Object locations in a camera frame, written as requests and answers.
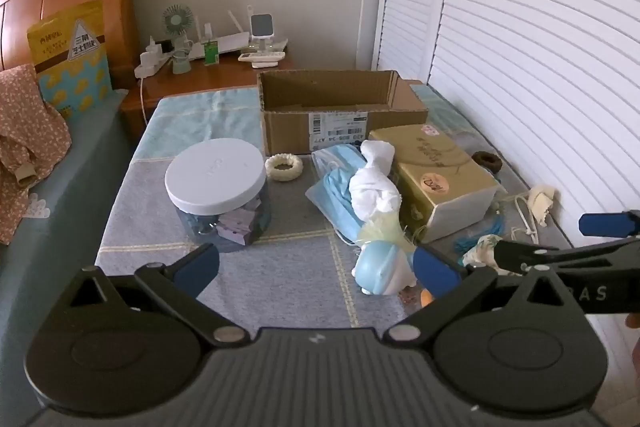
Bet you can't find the white power strip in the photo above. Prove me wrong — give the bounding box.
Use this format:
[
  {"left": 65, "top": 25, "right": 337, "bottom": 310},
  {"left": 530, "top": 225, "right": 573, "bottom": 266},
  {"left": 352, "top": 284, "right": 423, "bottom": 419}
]
[{"left": 134, "top": 36, "right": 173, "bottom": 78}]

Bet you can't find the gold rectangular box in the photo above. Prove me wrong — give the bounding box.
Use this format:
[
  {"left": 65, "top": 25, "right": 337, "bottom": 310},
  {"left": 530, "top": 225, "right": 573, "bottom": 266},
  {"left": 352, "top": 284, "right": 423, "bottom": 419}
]
[{"left": 369, "top": 123, "right": 508, "bottom": 244}]

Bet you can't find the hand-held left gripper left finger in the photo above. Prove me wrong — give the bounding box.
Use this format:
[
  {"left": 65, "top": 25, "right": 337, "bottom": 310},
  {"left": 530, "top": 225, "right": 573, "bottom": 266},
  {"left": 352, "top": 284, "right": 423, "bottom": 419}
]
[{"left": 67, "top": 243, "right": 251, "bottom": 349}]

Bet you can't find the wide white louvered door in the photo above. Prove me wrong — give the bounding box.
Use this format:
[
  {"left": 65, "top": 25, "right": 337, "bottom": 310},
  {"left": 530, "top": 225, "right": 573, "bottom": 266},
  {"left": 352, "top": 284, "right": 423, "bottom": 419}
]
[{"left": 427, "top": 0, "right": 640, "bottom": 358}]

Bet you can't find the stack of blue face masks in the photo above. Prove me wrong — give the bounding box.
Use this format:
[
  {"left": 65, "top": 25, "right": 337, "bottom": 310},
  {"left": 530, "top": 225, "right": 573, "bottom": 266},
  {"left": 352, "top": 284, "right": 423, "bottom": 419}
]
[{"left": 305, "top": 143, "right": 416, "bottom": 253}]

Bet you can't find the pale yellow fluffy tuft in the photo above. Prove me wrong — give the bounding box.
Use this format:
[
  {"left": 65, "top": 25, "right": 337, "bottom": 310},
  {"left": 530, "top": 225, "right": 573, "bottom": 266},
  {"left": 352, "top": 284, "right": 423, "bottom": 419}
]
[{"left": 356, "top": 212, "right": 416, "bottom": 253}]

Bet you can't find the brown cardboard box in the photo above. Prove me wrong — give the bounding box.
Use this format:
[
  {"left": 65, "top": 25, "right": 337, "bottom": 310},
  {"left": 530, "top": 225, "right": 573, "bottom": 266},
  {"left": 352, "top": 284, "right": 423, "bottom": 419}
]
[{"left": 256, "top": 69, "right": 430, "bottom": 156}]

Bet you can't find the clear jar with white lid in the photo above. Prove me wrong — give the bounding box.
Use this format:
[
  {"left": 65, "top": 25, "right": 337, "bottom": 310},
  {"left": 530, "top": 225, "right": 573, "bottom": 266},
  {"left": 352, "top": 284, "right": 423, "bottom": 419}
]
[{"left": 165, "top": 138, "right": 272, "bottom": 254}]

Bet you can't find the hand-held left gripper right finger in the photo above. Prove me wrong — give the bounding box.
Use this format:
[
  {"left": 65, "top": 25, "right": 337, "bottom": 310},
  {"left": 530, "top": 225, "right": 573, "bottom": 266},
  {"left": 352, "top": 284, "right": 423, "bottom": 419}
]
[{"left": 382, "top": 247, "right": 576, "bottom": 350}]

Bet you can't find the cream scrunchie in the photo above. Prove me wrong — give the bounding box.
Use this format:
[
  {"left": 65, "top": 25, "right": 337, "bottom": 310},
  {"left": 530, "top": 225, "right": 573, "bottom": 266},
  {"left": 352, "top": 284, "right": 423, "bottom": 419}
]
[{"left": 264, "top": 153, "right": 304, "bottom": 182}]

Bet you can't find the white cord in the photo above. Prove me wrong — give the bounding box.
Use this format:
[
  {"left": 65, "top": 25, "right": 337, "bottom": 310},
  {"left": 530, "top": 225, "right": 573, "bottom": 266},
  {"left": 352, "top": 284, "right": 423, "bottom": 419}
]
[{"left": 500, "top": 194, "right": 541, "bottom": 245}]

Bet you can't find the white router with antennas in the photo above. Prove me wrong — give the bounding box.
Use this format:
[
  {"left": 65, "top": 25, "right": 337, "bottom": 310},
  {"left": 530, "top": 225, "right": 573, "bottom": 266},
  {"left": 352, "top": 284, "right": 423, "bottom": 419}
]
[{"left": 192, "top": 7, "right": 251, "bottom": 60}]

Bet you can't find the knotted white cloth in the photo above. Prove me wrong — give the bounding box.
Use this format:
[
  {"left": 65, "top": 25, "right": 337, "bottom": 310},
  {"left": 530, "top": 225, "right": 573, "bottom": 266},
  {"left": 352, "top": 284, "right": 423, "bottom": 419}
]
[{"left": 348, "top": 140, "right": 402, "bottom": 223}]

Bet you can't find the wooden nightstand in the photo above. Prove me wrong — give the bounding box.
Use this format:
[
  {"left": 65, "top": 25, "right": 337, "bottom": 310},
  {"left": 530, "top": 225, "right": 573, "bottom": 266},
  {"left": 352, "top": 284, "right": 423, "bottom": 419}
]
[{"left": 120, "top": 56, "right": 296, "bottom": 140}]

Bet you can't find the blue tassel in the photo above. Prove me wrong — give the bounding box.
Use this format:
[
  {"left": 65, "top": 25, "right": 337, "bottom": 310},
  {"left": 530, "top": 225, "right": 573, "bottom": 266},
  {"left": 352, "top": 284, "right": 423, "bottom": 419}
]
[{"left": 452, "top": 212, "right": 506, "bottom": 253}]

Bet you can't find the pink floral garment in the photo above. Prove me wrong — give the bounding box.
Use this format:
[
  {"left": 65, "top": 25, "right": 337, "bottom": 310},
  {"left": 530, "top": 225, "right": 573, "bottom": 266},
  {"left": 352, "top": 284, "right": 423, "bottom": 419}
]
[{"left": 0, "top": 63, "right": 73, "bottom": 245}]

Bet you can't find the small screen on stand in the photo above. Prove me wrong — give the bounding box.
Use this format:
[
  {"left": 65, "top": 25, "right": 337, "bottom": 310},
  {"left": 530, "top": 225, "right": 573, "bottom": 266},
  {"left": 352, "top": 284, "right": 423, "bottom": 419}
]
[{"left": 250, "top": 13, "right": 288, "bottom": 52}]

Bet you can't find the small green desk fan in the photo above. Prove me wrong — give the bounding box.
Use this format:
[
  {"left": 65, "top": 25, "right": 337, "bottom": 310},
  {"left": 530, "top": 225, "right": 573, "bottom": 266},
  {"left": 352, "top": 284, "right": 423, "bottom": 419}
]
[{"left": 161, "top": 4, "right": 195, "bottom": 75}]

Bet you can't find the brown scrunchie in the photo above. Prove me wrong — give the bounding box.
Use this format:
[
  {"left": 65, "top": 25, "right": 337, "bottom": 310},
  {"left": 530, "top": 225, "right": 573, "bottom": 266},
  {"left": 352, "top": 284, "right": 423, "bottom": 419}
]
[{"left": 471, "top": 151, "right": 502, "bottom": 172}]

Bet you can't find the white cloud-shaped item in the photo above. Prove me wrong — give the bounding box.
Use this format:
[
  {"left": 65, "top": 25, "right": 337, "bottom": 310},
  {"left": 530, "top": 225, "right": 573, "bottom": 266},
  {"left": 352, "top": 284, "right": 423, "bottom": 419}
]
[{"left": 27, "top": 193, "right": 51, "bottom": 220}]

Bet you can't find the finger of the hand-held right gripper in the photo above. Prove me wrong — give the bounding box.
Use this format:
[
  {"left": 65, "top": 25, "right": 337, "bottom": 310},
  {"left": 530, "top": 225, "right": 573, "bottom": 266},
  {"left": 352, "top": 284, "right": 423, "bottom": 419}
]
[
  {"left": 492, "top": 239, "right": 576, "bottom": 279},
  {"left": 578, "top": 210, "right": 640, "bottom": 239}
]

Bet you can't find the yellow and blue bag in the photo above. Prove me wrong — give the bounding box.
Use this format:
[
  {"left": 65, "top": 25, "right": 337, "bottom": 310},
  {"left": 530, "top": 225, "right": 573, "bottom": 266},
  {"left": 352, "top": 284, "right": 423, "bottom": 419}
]
[{"left": 26, "top": 0, "right": 113, "bottom": 120}]

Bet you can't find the light blue whale toy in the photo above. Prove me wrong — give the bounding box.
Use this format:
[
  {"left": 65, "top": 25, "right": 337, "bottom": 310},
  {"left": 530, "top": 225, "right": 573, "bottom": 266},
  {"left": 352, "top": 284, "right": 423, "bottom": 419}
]
[{"left": 352, "top": 241, "right": 418, "bottom": 297}]

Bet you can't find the teal bed sheet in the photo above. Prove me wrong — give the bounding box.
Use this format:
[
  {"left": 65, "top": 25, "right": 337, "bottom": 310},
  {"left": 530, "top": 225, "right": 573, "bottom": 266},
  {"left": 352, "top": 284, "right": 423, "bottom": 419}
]
[{"left": 0, "top": 89, "right": 151, "bottom": 408}]

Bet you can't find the cream cloth bundle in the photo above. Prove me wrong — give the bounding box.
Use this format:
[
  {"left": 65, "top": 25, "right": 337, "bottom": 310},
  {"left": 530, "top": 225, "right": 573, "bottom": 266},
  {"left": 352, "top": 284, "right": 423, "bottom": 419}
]
[{"left": 527, "top": 185, "right": 557, "bottom": 228}]

